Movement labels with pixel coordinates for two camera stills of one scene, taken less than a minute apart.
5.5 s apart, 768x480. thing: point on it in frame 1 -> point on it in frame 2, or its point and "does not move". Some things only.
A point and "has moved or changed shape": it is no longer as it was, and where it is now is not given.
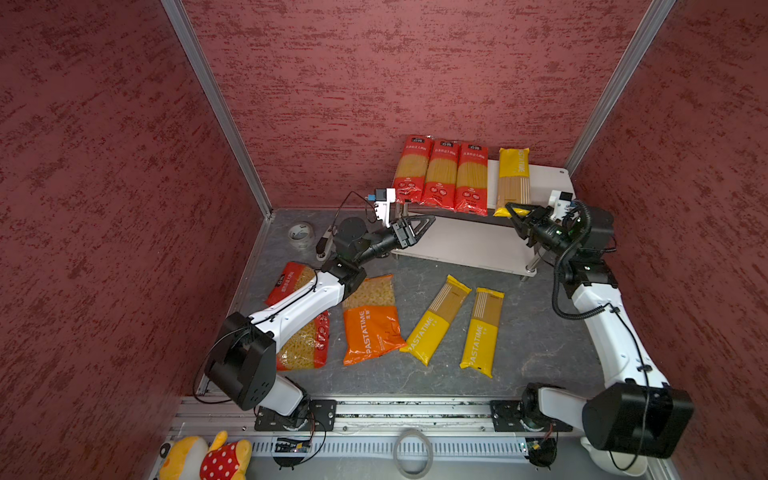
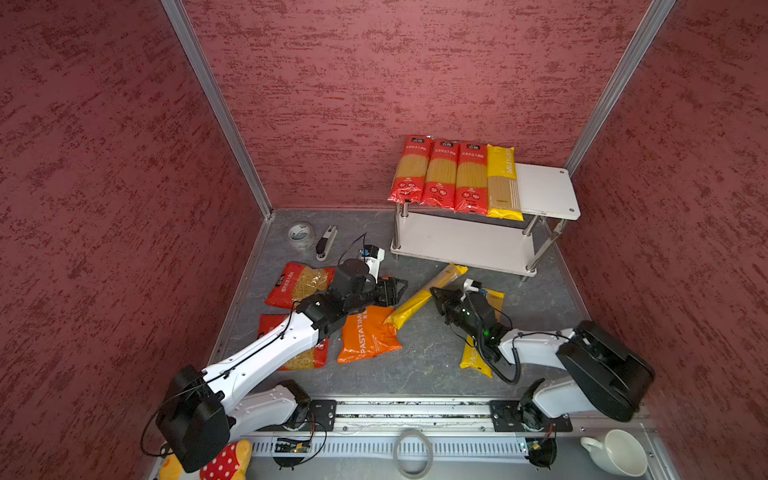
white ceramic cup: x=617 y=462 does not move
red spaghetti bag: x=410 y=173 does not move
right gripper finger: x=530 y=233 -> x=441 y=298
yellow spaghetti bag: x=483 y=330 does not move
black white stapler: x=324 y=245 does not move
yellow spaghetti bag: x=428 y=331 -> x=416 y=300
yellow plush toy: x=190 y=458 does not move
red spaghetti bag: x=442 y=174 does not move
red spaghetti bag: x=471 y=195 does not move
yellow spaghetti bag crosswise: x=513 y=180 has moved or changed shape
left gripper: x=405 y=235 -> x=387 y=291
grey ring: x=413 y=431 does not move
